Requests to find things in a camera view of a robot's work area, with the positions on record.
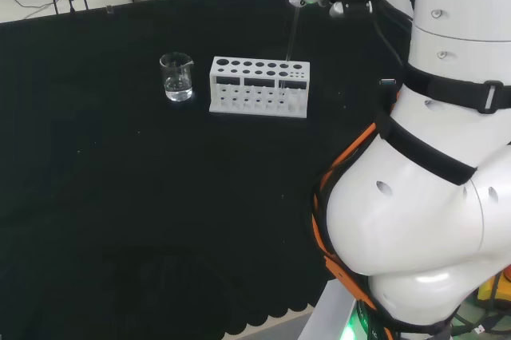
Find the white test tube rack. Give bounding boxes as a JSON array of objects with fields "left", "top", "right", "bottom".
[{"left": 208, "top": 55, "right": 311, "bottom": 120}]

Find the yellow stop button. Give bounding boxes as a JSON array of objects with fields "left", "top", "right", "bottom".
[{"left": 476, "top": 262, "right": 511, "bottom": 302}]

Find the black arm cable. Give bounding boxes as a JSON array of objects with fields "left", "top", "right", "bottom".
[{"left": 372, "top": 0, "right": 406, "bottom": 74}]

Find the black bench cloth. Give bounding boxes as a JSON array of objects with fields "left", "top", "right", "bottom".
[{"left": 0, "top": 0, "right": 414, "bottom": 340}]

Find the clear glass beaker with water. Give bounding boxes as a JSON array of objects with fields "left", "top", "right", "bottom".
[{"left": 159, "top": 51, "right": 196, "bottom": 103}]

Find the clear glass rod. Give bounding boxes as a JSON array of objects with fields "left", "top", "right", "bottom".
[{"left": 279, "top": 3, "right": 303, "bottom": 96}]

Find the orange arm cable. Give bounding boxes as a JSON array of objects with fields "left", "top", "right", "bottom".
[{"left": 312, "top": 90, "right": 402, "bottom": 340}]

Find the grey mounting platform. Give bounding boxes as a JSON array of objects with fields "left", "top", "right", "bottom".
[{"left": 296, "top": 279, "right": 362, "bottom": 340}]

